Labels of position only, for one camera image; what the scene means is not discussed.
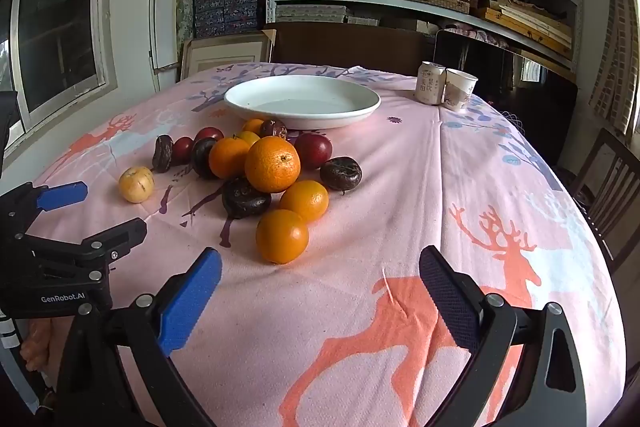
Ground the window with white frame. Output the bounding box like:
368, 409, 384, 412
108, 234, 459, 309
10, 0, 118, 132

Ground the white plate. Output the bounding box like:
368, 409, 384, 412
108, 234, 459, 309
223, 75, 382, 130

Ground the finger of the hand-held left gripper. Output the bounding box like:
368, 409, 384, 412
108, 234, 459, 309
20, 218, 148, 263
0, 182, 89, 234

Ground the dark purple passion fruit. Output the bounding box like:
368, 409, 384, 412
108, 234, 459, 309
259, 119, 289, 142
191, 137, 218, 180
221, 177, 272, 220
319, 156, 362, 194
152, 135, 174, 173

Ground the pale beverage can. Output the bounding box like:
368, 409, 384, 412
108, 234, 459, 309
414, 62, 447, 106

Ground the dark wooden chair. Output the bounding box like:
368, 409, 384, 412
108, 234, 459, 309
570, 127, 640, 275

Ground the grey stone slab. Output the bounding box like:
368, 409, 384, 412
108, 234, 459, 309
177, 0, 196, 58

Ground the glossy black panel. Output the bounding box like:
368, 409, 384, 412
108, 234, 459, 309
432, 29, 578, 108

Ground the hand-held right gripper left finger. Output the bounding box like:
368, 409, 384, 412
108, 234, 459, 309
57, 248, 222, 427

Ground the dark brown wooden board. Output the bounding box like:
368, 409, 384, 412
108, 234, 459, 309
270, 23, 436, 72

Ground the stack of pale patterned boxes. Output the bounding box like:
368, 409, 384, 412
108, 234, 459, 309
275, 4, 348, 24

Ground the pink printed tablecloth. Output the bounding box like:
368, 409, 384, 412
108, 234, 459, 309
30, 63, 628, 427

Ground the person's left hand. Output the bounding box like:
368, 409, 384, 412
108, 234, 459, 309
21, 321, 53, 372

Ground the pale picture frame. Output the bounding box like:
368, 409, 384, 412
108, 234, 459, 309
180, 30, 277, 82

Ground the checked patterned curtain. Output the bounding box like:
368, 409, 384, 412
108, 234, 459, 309
590, 0, 640, 138

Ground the large dimpled orange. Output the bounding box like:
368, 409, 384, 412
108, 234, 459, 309
244, 135, 302, 194

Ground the stack of blue patterned boxes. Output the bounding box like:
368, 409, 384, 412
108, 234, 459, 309
192, 0, 263, 38

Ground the printed paper cup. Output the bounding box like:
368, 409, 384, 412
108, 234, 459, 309
442, 68, 479, 112

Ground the yellow pepino melon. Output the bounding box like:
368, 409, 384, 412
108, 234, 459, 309
118, 166, 155, 204

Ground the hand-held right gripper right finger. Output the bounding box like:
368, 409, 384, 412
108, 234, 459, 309
419, 245, 587, 427

